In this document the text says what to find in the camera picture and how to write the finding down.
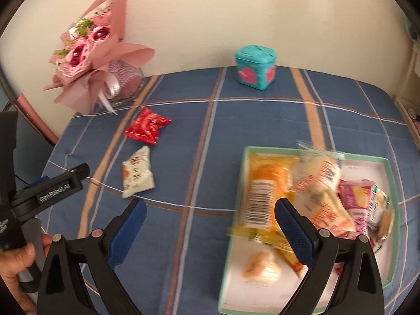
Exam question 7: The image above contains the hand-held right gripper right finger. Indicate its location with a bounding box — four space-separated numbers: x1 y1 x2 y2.
274 198 385 315

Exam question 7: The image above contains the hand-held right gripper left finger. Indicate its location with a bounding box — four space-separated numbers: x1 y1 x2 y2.
37 198 147 315

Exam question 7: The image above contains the beige chips packet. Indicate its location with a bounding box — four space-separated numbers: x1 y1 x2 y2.
295 190 356 237

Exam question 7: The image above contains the orange cake packet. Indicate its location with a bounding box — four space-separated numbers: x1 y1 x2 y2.
228 154 311 279

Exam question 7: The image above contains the white snack packet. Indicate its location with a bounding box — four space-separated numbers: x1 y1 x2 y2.
121 145 155 199

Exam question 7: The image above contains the pink roll cake packet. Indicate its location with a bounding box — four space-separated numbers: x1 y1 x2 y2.
338 180 378 240

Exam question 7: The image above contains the round pastry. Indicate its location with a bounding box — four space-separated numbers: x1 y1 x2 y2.
292 139 345 201

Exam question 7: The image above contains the teal-edged white box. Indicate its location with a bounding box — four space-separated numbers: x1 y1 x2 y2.
218 146 402 315

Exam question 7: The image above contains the clear green-edged snack packet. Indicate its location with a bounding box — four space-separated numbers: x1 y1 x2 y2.
367 185 396 253

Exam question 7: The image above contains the person's left hand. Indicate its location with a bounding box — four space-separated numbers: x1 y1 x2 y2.
0 243 37 315

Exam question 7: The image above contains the pink panel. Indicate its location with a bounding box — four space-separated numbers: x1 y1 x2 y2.
16 93 61 146

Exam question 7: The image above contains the small red snack packet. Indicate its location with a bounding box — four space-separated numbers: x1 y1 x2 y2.
124 107 173 145

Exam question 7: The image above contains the clear glass vase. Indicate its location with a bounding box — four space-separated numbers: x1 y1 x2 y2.
105 59 145 104

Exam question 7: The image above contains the pink paper flower bouquet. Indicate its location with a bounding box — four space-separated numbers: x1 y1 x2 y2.
44 0 156 115

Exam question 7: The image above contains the blue plaid tablecloth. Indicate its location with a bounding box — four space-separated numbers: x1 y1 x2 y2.
34 66 420 315

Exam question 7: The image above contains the teal toy chest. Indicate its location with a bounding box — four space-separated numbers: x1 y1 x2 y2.
234 44 278 91

